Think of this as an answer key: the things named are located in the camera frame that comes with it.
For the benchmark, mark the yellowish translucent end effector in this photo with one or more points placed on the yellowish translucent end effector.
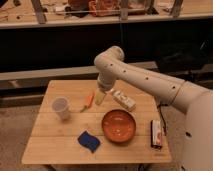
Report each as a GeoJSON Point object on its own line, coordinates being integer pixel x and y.
{"type": "Point", "coordinates": [99, 96]}

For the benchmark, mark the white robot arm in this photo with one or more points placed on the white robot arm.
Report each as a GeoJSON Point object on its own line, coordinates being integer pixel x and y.
{"type": "Point", "coordinates": [195, 101]}

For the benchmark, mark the orange carrot toy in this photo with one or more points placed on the orange carrot toy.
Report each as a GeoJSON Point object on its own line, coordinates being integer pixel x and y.
{"type": "Point", "coordinates": [88, 101]}

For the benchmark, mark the white bottle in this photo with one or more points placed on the white bottle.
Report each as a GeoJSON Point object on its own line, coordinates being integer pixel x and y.
{"type": "Point", "coordinates": [125, 101]}

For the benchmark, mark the orange bowl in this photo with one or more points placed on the orange bowl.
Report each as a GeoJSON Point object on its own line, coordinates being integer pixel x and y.
{"type": "Point", "coordinates": [118, 126]}

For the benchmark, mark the translucent plastic cup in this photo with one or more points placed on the translucent plastic cup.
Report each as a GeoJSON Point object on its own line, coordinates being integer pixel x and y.
{"type": "Point", "coordinates": [61, 107]}

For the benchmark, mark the wooden table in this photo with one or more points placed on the wooden table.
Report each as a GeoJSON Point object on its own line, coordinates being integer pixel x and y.
{"type": "Point", "coordinates": [55, 141]}

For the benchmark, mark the blue sponge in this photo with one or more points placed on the blue sponge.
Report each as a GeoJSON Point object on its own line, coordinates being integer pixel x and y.
{"type": "Point", "coordinates": [89, 141]}

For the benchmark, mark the wooden shelf frame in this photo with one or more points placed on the wooden shelf frame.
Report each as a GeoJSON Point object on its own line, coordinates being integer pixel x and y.
{"type": "Point", "coordinates": [52, 13]}

